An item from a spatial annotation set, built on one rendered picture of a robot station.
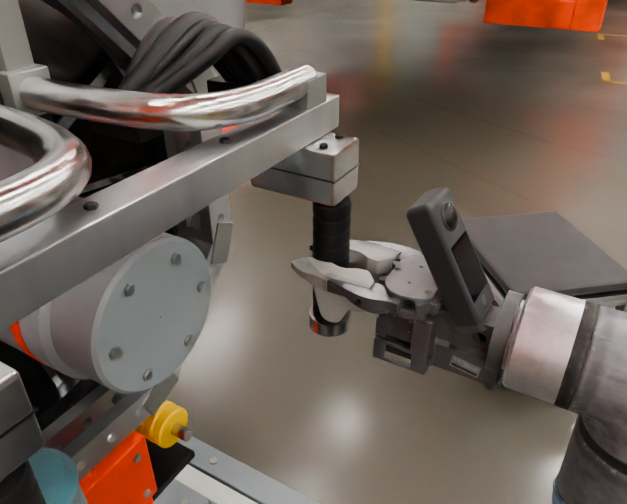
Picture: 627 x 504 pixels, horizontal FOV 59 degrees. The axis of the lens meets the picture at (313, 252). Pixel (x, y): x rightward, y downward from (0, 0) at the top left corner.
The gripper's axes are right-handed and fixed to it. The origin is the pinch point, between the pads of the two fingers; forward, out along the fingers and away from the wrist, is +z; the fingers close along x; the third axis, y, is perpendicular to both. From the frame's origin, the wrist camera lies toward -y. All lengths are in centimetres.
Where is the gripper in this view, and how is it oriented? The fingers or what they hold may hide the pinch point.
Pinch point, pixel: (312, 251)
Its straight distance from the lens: 55.1
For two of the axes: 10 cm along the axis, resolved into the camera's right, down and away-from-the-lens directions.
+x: 5.0, -4.5, 7.4
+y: 0.0, 8.5, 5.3
